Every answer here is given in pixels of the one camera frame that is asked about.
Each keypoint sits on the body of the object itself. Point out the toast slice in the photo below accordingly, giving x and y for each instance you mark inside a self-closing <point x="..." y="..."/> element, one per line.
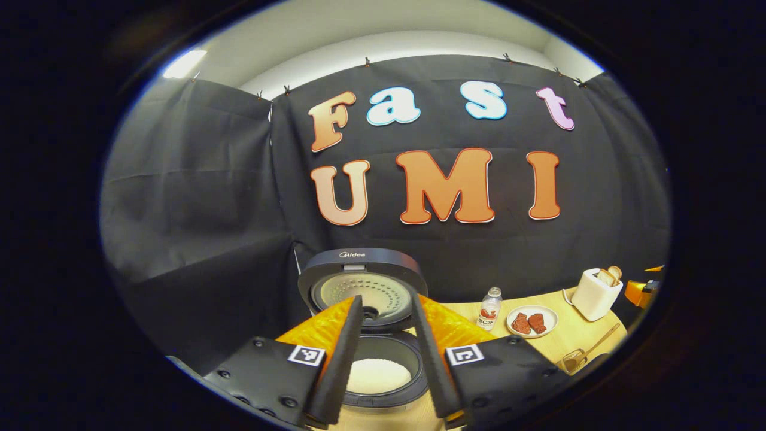
<point x="605" y="278"/>
<point x="614" y="273"/>

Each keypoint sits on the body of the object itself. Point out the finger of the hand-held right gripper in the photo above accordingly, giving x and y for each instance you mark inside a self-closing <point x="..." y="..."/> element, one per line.
<point x="655" y="269"/>
<point x="635" y="293"/>

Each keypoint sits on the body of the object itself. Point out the white toaster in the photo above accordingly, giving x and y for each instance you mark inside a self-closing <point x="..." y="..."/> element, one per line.
<point x="592" y="296"/>

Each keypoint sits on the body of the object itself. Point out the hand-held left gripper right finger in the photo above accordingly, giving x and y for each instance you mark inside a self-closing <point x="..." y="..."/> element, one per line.
<point x="434" y="371"/>

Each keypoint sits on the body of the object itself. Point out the black rice cooker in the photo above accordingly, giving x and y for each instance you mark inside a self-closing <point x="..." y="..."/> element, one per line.
<point x="362" y="263"/>

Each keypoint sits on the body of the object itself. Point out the white rice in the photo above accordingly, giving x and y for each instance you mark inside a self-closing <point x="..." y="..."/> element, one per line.
<point x="377" y="374"/>

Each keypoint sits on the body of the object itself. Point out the red meat piece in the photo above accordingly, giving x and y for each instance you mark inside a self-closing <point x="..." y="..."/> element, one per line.
<point x="537" y="322"/>
<point x="520" y="323"/>

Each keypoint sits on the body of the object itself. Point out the small clear drink bottle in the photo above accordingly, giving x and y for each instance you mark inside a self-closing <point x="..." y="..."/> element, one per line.
<point x="489" y="308"/>

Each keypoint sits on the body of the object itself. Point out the long ceiling light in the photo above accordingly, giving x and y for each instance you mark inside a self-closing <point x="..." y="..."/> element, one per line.
<point x="182" y="63"/>

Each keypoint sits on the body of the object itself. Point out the wooden spoon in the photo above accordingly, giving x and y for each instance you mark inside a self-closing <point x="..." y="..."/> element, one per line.
<point x="601" y="341"/>

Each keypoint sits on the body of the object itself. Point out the white round plate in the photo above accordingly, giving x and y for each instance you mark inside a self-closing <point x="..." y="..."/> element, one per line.
<point x="532" y="332"/>

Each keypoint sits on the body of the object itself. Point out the black backdrop cloth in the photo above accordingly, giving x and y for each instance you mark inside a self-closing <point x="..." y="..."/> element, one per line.
<point x="239" y="209"/>

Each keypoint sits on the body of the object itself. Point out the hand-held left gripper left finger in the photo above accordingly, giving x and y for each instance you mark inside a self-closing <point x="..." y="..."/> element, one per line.
<point x="341" y="371"/>

